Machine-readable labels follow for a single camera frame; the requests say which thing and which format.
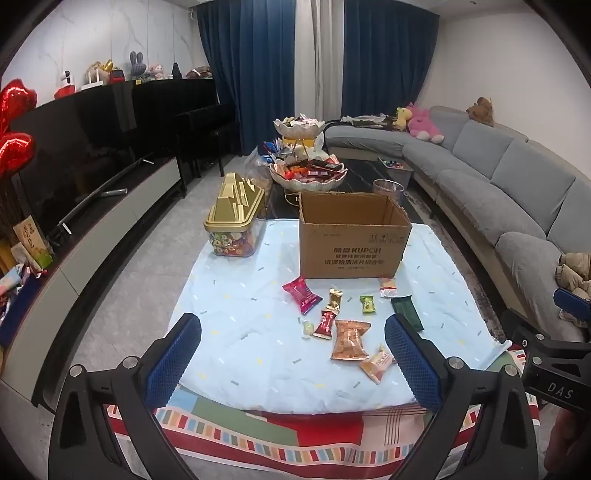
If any yellow plastic object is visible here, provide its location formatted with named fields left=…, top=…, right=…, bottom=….
left=284, top=136, right=324, bottom=158

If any clutter of papers on sofa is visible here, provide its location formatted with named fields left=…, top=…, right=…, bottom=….
left=342, top=113, right=393, bottom=127

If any copper snack packet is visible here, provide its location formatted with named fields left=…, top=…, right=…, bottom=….
left=330, top=319, right=372, bottom=361

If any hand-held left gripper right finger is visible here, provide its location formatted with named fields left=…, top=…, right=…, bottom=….
left=384, top=313, right=541, bottom=480

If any brown teddy bear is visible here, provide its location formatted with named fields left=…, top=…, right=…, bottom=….
left=466, top=97, right=495, bottom=127

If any grey storage bin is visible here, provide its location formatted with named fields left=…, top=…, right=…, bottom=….
left=378, top=157, right=414, bottom=185

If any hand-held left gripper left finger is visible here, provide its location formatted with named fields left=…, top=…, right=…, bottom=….
left=48, top=313, right=204, bottom=480

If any white sheer curtain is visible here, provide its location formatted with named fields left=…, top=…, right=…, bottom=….
left=309, top=0, right=347, bottom=121

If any beige pink snack packet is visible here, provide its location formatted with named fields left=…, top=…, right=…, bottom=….
left=359, top=344, right=394, bottom=385

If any yellow gift box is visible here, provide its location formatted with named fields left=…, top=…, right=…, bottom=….
left=11, top=216, right=52, bottom=269

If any pink plush toy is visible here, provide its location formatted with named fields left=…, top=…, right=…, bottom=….
left=406, top=104, right=445, bottom=144

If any light blue printed cloth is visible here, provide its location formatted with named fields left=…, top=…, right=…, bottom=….
left=178, top=219, right=513, bottom=414

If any dark blue curtain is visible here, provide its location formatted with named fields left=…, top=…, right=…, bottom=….
left=196, top=0, right=315, bottom=158
left=344, top=0, right=439, bottom=121

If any black upright piano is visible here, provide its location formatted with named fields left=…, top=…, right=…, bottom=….
left=131, top=78, right=241, bottom=185

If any grey patterned rug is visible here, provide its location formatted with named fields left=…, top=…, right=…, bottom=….
left=402, top=185, right=509, bottom=342

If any dark green snack packet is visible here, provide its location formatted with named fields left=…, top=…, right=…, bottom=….
left=391, top=296, right=424, bottom=332

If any clear round plastic jar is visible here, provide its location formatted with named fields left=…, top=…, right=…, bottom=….
left=373, top=179, right=402, bottom=204

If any grey black television cabinet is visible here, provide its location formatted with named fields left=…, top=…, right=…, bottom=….
left=0, top=154, right=188, bottom=407

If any red heart balloon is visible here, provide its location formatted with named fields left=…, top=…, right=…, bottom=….
left=0, top=131, right=37, bottom=178
left=0, top=78, right=38, bottom=134

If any brown cardboard box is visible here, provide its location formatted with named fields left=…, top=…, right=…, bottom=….
left=298, top=190, right=413, bottom=280

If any two-tier white bowl stand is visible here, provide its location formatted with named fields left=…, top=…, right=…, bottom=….
left=269, top=113, right=348, bottom=208

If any heap of colourful packages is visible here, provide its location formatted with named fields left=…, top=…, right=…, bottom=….
left=0, top=265, right=47, bottom=324

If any black television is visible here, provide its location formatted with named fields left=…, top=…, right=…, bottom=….
left=9, top=85, right=153, bottom=241

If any gold foil balloon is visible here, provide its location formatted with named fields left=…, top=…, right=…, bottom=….
left=85, top=60, right=114, bottom=86

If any grey curved sofa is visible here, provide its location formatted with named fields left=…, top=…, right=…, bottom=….
left=325, top=106, right=591, bottom=342

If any red gold snack packet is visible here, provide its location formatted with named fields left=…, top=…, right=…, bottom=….
left=313, top=305, right=339, bottom=341

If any beige padded cloth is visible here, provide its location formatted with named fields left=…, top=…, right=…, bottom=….
left=554, top=251, right=591, bottom=296

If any clear candy jar gold lid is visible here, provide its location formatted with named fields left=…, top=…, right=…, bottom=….
left=204, top=173, right=267, bottom=257

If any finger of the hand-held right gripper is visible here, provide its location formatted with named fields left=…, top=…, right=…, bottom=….
left=553, top=287, right=591, bottom=342
left=501, top=308, right=555, bottom=354

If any clear plastic bag of crackers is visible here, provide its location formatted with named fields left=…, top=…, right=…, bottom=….
left=242, top=148, right=278, bottom=217

